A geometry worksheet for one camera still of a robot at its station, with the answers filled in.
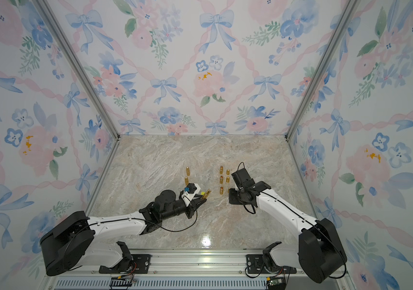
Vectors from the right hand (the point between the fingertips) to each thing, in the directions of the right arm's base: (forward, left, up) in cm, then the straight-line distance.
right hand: (233, 197), depth 86 cm
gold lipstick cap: (+18, +1, -6) cm, 19 cm away
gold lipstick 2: (+11, +24, -4) cm, 26 cm away
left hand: (-4, +13, +7) cm, 15 cm away
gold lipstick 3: (-3, +12, +9) cm, 16 cm away
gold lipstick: (+17, +24, -4) cm, 30 cm away
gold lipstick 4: (+12, +5, -5) cm, 14 cm away
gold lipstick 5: (+6, +5, -4) cm, 9 cm away
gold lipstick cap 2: (+13, +2, -6) cm, 14 cm away
